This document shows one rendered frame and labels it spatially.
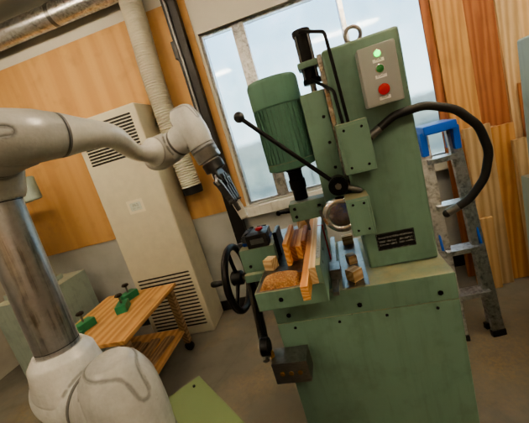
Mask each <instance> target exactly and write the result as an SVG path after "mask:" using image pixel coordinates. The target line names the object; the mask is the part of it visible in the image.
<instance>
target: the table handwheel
mask: <svg viewBox="0 0 529 423"><path fill-rule="evenodd" d="M232 250H233V251H234V252H236V254H237V255H238V256H239V258H240V255H239V248H238V245H236V244H234V243H231V244H229V245H228V246H227V247H226V248H225V249H224V250H223V256H222V260H221V276H222V282H223V290H224V293H225V295H226V298H227V300H228V303H229V305H230V306H231V308H232V309H233V310H234V311H235V312H236V313H238V314H240V315H242V314H244V313H246V312H247V311H248V310H249V307H250V305H251V303H250V298H249V291H248V286H247V285H246V298H245V302H244V305H243V306H242V307H241V306H240V299H239V294H240V285H244V283H245V281H246V280H245V278H244V271H243V270H238V271H237V269H236V267H235V265H234V263H233V260H232V257H231V255H230V253H231V251H232ZM240 261H241V259H240ZM228 262H229V263H230V265H231V268H232V270H233V272H232V273H231V274H230V281H231V283H232V285H233V286H236V300H235V299H234V296H233V292H232V289H231V285H230V282H229V276H228ZM241 263H242V261H241Z"/></svg>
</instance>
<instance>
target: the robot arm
mask: <svg viewBox="0 0 529 423"><path fill-rule="evenodd" d="M170 123H171V125H172V127H171V128H170V130H169V131H167V132H166V133H161V134H158V135H156V136H154V137H151V138H147V139H146V140H145V141H144V143H143V144H137V143H136V142H135V141H134V140H133V139H132V138H131V137H130V136H129V135H128V134H127V133H126V132H125V131H124V130H123V129H121V128H120V127H118V126H116V125H114V124H111V123H106V122H102V121H97V120H92V119H87V118H83V117H75V116H71V115H67V114H64V113H59V112H48V111H42V110H37V109H31V108H6V107H0V282H1V284H2V287H3V289H4V291H5V294H6V296H7V298H8V301H9V303H10V305H11V307H12V309H13V312H14V314H15V316H16V318H17V320H18V324H19V325H20V327H21V329H22V332H23V334H24V336H25V339H26V341H27V343H28V345H29V348H30V350H31V352H32V354H33V357H32V359H31V361H30V363H29V366H28V368H27V371H26V375H27V380H28V383H29V405H30V408H31V410H32V411H33V413H34V415H35V416H36V417H37V418H38V419H39V420H40V421H42V422H43V423H178V422H177V420H176V419H175V416H174V414H173V410H172V407H171V404H170V400H169V397H168V395H167V393H166V390H165V387H164V385H163V383H162V381H161V379H160V376H159V375H158V373H157V371H156V369H155V366H154V365H153V364H152V362H150V360H149V359H148V358H147V357H145V356H144V355H143V354H142V353H141V352H140V351H138V350H136V349H134V348H132V347H114V348H111V349H109V350H107V351H105V352H102V350H101V349H100V347H99V346H98V345H97V344H96V342H95V340H94V339H93V338H92V337H89V336H88V335H85V334H81V333H79V332H78V331H77V328H76V325H75V322H74V321H73V318H72V316H71V313H70V310H69V308H68V306H67V304H66V302H65V298H64V296H63V294H62V292H61V289H60V286H59V284H58V281H57V279H56V277H55V274H54V271H53V269H52V267H51V265H50V261H49V260H48V257H47V255H46V252H45V249H44V247H43V244H42V242H41V241H40V238H39V234H38V233H37V230H36V228H35V226H34V223H33V220H32V218H31V216H30V214H29V210H28V208H27V206H26V204H25V201H24V197H25V196H26V194H27V183H26V171H25V170H26V169H28V168H30V167H33V166H35V165H38V164H39V163H41V162H46V161H50V160H53V159H61V158H66V157H69V156H72V155H74V154H79V153H82V152H86V151H89V150H92V149H99V148H111V149H114V150H116V151H117V152H119V153H120V154H122V155H124V156H126V157H127V158H129V159H131V160H135V161H141V162H144V163H145V165H146V166H147V167H148V168H150V169H151V170H165V169H167V168H169V167H171V166H172V165H174V164H175V163H177V162H178V161H179V160H181V159H182V158H183V157H184V156H185V155H186V154H188V153H189V152H191V154H192V155H193V157H194V159H195V160H196V162H197V163H198V165H203V166H202V168H203V169H204V170H205V172H206V174H207V175H210V174H212V177H213V179H214V180H215V181H213V184H214V185H215V186H216V187H217V188H218V189H219V190H220V192H221V193H222V194H223V196H224V197H225V199H226V200H227V202H228V203H229V205H233V207H234V209H235V210H236V212H237V213H238V215H239V216H240V218H241V220H243V219H244V218H246V217H248V216H249V214H248V213H247V211H246V209H245V208H244V205H243V204H242V202H241V201H240V200H239V199H241V196H240V197H239V194H238V192H237V190H236V188H235V186H234V184H233V182H232V180H231V177H230V174H227V173H226V172H225V171H224V170H223V168H222V167H223V166H224V165H225V163H224V162H223V159H222V158H221V157H220V156H219V155H220V153H221V152H220V151H219V149H218V147H217V145H216V144H215V142H214V141H213V140H212V136H211V134H210V131H209V129H208V127H207V125H206V123H205V122H204V120H203V119H202V117H201V116H200V114H199V113H198V112H197V111H196V109H195V108H194V107H193V106H192V105H189V104H181V105H179V106H177V107H175V108H174V109H172V110H171V111H170ZM224 183H225V184H224Z"/></svg>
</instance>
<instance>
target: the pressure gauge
mask: <svg viewBox="0 0 529 423"><path fill-rule="evenodd" d="M258 347H259V354H260V356H261V357H262V358H263V357H269V356H270V358H271V360H272V358H273V357H274V356H275V354H274V351H273V350H272V344H271V340H270V338H269V337H260V338H259V342H258Z"/></svg>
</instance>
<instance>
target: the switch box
mask: <svg viewBox="0 0 529 423"><path fill-rule="evenodd" d="M375 50H380V52H381V54H380V56H379V57H374V55H373V53H374V51H375ZM381 57H384V60H382V61H380V62H376V63H374V64H373V61H372V60H375V59H378V58H381ZM355 59H356V64H357V68H358V73H359V80H360V84H361V88H362V92H363V97H364V105H365V108H366V109H370V108H372V107H378V106H380V105H384V104H386V103H390V102H394V101H398V100H400V99H403V98H405V96H404V91H403V86H402V81H401V73H400V67H399V63H398V58H397V53H396V48H395V40H394V39H388V40H386V41H383V42H380V43H378V44H373V45H371V46H368V47H365V48H363V49H361V50H357V51H356V53H355ZM378 64H382V65H384V67H385V69H384V71H383V72H382V73H377V72H376V71H375V67H376V66H377V65H378ZM384 73H387V76H385V77H381V78H379V79H376V78H375V76H378V75H381V74H384ZM383 83H387V84H389V86H390V91H389V92H388V93H387V94H385V95H382V94H380V93H379V86H380V85H381V84H383ZM389 94H391V97H390V98H386V99H384V100H380V97H383V96H386V95H389Z"/></svg>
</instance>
